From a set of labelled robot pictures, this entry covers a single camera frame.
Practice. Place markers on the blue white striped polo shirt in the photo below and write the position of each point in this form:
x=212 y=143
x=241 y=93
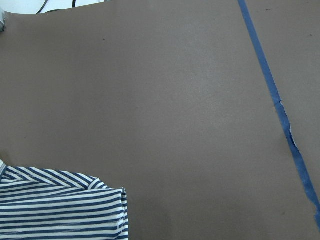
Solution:
x=46 y=204

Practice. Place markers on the brown paper table cover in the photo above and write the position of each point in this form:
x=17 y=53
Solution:
x=164 y=98

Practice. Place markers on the blue tape line lengthwise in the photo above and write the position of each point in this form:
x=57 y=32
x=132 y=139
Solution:
x=298 y=159

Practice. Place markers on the aluminium frame post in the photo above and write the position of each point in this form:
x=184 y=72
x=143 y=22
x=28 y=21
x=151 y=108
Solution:
x=2 y=20

